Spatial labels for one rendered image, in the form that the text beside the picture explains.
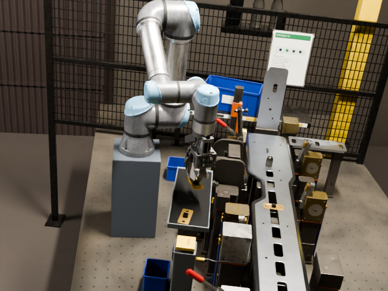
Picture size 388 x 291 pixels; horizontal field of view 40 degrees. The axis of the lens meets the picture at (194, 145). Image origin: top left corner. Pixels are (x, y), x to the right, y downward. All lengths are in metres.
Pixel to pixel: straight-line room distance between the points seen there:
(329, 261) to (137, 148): 0.88
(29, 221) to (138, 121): 1.73
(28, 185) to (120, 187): 1.88
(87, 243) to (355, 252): 1.22
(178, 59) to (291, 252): 0.85
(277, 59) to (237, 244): 1.41
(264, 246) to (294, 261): 0.12
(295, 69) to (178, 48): 1.09
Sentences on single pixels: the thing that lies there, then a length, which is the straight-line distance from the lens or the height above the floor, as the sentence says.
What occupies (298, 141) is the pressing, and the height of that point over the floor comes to 1.00.
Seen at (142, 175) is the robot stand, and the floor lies 1.03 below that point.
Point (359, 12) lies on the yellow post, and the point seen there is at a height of 1.58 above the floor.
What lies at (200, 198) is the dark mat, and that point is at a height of 1.16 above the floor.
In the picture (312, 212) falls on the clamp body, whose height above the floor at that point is 0.98.
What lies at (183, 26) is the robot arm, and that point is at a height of 1.66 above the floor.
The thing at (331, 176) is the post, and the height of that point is 0.83.
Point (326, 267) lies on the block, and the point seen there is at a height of 1.03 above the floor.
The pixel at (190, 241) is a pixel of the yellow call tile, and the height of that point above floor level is 1.16.
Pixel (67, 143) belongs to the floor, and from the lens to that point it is 4.64.
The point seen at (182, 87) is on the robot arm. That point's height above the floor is 1.56.
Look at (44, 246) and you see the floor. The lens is 3.54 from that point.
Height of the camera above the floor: 2.23
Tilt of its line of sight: 28 degrees down
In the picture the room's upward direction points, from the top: 6 degrees clockwise
